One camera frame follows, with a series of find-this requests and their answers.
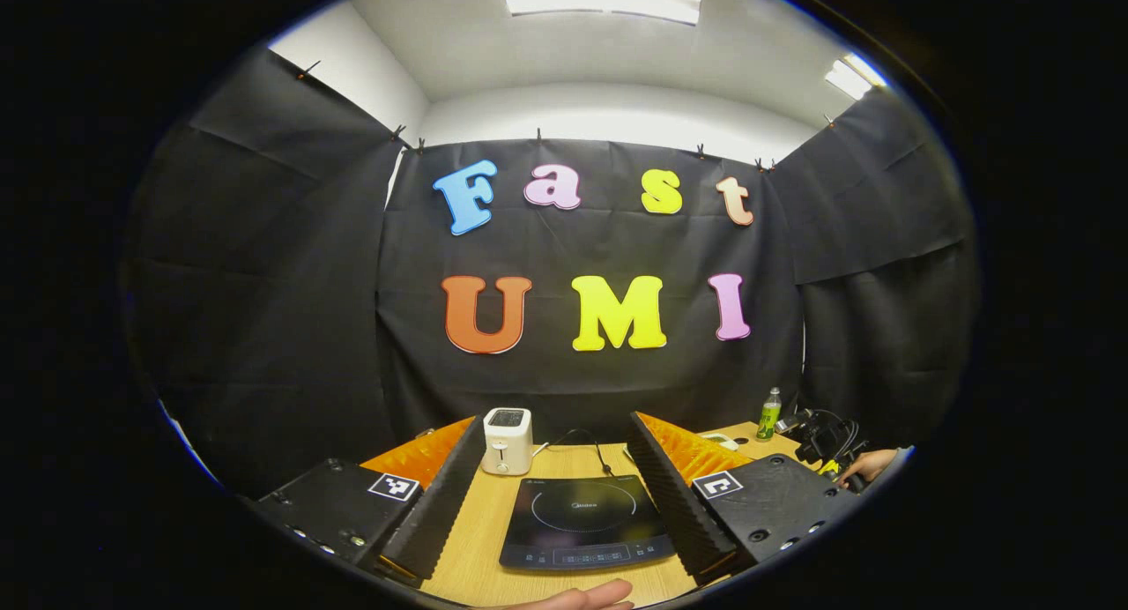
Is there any black power cable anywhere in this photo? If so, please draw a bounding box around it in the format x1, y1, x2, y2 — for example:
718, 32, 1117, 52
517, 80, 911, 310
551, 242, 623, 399
555, 429, 616, 477

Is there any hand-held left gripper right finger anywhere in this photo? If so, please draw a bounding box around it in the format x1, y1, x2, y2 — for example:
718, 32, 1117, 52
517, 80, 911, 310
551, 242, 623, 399
626, 411, 860, 584

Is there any black backdrop cloth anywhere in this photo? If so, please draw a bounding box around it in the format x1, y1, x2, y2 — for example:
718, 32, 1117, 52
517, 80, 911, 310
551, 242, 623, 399
128, 50, 979, 498

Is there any black induction cooktop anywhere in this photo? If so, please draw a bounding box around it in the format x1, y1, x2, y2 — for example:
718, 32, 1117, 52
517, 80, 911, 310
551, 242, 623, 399
499, 474, 678, 573

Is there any white toaster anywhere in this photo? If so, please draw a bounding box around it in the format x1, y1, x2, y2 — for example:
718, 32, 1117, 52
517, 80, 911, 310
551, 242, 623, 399
481, 407, 534, 477

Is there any small ceiling light panel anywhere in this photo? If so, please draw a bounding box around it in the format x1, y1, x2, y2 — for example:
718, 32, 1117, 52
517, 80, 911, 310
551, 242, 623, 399
825, 53, 887, 100

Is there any green drink bottle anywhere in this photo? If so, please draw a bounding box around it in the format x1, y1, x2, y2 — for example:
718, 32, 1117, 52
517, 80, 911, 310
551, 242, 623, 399
756, 387, 783, 443

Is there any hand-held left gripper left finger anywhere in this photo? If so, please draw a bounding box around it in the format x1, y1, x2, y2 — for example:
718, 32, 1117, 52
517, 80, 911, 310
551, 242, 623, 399
251, 414, 487, 586

